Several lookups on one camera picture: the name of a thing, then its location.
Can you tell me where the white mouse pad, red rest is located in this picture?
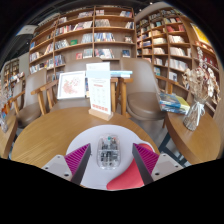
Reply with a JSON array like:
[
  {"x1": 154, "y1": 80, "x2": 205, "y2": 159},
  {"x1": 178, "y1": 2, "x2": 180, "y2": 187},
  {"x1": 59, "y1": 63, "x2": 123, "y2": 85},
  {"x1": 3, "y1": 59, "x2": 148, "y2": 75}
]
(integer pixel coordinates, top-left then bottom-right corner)
[{"x1": 65, "y1": 124, "x2": 160, "y2": 191}]

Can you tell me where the transparent computer mouse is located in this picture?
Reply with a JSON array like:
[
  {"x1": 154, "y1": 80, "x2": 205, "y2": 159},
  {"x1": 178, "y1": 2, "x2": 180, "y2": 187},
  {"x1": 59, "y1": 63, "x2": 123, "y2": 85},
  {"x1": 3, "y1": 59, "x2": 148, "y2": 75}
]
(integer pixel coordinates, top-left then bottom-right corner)
[{"x1": 96, "y1": 133, "x2": 121, "y2": 171}]

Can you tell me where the white hanging ceiling panel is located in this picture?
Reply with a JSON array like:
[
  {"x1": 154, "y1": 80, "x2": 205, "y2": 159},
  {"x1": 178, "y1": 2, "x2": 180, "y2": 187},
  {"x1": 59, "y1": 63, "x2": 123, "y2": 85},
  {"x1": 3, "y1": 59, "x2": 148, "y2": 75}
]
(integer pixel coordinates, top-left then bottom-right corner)
[{"x1": 14, "y1": 24, "x2": 38, "y2": 37}]

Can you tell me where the light blue book stack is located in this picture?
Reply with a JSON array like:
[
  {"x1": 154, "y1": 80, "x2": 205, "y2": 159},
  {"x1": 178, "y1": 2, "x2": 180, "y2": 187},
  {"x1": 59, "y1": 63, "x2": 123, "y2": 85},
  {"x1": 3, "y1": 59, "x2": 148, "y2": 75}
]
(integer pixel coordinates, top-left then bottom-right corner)
[{"x1": 109, "y1": 69, "x2": 134, "y2": 79}]

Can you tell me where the small wooden bookshelf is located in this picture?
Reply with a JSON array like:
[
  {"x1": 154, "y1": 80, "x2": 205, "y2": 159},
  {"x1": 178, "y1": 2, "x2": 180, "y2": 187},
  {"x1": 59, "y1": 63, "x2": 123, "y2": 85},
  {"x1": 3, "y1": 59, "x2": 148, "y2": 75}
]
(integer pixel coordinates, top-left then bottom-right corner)
[{"x1": 1, "y1": 57, "x2": 21, "y2": 84}]

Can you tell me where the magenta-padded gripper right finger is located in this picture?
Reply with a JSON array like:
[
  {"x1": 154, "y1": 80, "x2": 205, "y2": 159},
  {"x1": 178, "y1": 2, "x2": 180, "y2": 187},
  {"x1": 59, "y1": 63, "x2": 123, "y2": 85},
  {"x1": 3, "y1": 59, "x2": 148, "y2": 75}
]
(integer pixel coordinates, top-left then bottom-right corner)
[{"x1": 131, "y1": 143, "x2": 184, "y2": 186}]

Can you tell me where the stack of colourful books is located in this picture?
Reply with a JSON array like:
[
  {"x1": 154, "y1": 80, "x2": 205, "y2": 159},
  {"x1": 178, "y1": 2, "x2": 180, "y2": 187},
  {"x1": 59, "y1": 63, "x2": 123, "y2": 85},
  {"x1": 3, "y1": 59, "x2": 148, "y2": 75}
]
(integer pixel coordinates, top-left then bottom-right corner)
[{"x1": 158, "y1": 91, "x2": 191, "y2": 116}]

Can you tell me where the glass vase with dried flowers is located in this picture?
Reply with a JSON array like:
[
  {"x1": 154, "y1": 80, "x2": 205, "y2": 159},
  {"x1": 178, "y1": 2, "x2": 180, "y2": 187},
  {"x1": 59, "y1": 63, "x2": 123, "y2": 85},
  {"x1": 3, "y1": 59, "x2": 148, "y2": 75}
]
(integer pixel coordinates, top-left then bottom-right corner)
[
  {"x1": 182, "y1": 46, "x2": 222, "y2": 132},
  {"x1": 0, "y1": 79, "x2": 14, "y2": 134}
]

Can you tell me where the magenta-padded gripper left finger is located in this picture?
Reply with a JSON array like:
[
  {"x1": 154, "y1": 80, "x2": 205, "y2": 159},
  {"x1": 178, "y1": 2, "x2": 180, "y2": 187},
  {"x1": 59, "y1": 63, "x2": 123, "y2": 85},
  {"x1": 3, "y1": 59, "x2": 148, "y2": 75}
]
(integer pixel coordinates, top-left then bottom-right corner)
[{"x1": 40, "y1": 143, "x2": 92, "y2": 186}]

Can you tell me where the white framed picture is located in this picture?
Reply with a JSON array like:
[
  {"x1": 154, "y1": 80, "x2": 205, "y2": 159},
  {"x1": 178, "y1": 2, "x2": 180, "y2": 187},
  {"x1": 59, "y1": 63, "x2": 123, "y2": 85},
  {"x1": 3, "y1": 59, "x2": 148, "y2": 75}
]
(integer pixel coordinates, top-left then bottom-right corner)
[{"x1": 56, "y1": 70, "x2": 87, "y2": 101}]

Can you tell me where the beige armchair with wooden arms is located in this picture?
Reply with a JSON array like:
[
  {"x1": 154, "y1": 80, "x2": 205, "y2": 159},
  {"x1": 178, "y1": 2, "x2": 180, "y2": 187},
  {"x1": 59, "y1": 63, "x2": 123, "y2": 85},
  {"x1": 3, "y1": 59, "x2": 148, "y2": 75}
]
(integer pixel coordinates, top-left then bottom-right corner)
[
  {"x1": 46, "y1": 56, "x2": 118, "y2": 113},
  {"x1": 114, "y1": 57, "x2": 188, "y2": 122},
  {"x1": 7, "y1": 68, "x2": 59, "y2": 129}
]

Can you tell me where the white sign on wooden stand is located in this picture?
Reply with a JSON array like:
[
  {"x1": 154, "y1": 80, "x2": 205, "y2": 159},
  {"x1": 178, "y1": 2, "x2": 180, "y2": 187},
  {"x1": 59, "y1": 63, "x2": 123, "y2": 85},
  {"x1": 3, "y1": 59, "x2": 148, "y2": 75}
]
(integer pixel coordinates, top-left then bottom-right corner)
[{"x1": 85, "y1": 61, "x2": 115, "y2": 122}]

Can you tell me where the curved wooden bookshelf with books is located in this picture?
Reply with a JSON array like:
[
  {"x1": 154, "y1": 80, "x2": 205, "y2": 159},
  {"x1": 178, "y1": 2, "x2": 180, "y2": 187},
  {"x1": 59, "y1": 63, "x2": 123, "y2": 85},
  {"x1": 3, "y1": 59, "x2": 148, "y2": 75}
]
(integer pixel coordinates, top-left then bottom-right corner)
[{"x1": 134, "y1": 6, "x2": 224, "y2": 116}]

